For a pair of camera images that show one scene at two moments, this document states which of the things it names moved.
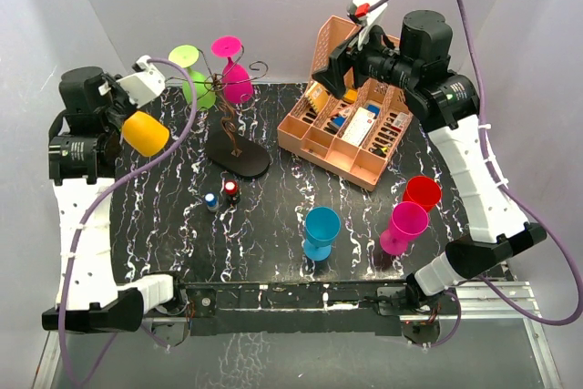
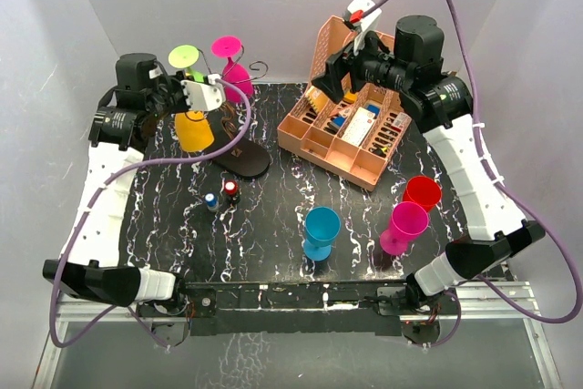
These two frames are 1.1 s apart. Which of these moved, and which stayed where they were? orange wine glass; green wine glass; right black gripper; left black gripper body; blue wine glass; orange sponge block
Moved: orange wine glass; left black gripper body
Stayed: blue wine glass; orange sponge block; green wine glass; right black gripper
